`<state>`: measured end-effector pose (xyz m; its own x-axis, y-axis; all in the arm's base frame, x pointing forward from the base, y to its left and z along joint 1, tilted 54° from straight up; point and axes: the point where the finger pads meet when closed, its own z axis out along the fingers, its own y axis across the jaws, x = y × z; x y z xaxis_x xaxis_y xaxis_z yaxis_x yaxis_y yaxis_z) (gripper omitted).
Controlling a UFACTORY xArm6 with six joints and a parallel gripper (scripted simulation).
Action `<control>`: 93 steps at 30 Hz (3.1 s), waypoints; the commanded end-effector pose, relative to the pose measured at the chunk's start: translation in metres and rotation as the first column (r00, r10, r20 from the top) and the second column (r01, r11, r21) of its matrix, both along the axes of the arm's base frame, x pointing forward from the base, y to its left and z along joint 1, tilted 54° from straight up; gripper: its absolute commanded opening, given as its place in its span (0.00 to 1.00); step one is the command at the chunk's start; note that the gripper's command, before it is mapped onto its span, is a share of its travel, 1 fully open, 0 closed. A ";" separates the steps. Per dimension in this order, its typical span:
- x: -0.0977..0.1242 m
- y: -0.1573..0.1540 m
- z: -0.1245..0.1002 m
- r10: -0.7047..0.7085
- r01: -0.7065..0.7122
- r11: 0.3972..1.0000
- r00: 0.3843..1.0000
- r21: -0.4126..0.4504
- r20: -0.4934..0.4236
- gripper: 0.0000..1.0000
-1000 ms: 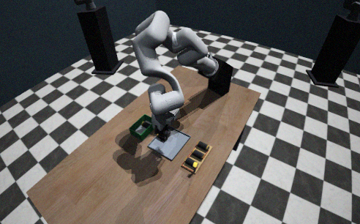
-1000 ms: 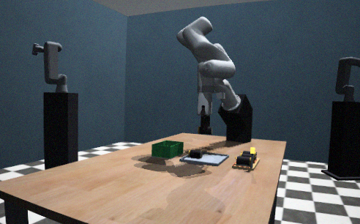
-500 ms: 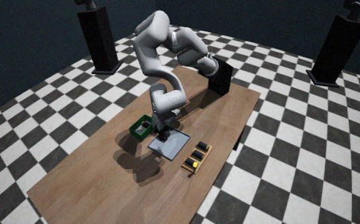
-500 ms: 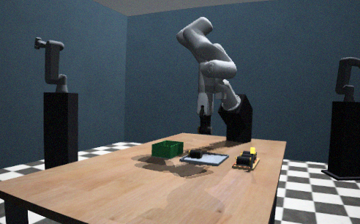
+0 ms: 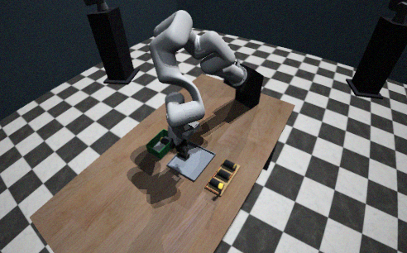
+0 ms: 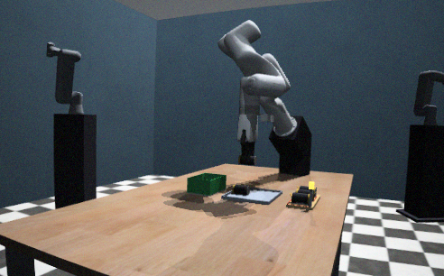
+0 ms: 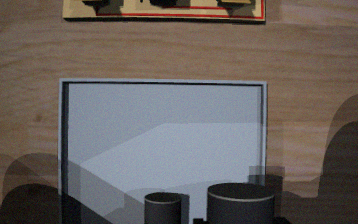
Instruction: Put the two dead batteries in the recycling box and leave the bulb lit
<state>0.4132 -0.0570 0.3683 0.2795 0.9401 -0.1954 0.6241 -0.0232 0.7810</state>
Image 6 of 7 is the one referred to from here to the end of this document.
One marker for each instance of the green open box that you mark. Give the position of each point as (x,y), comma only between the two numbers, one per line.
(206,184)

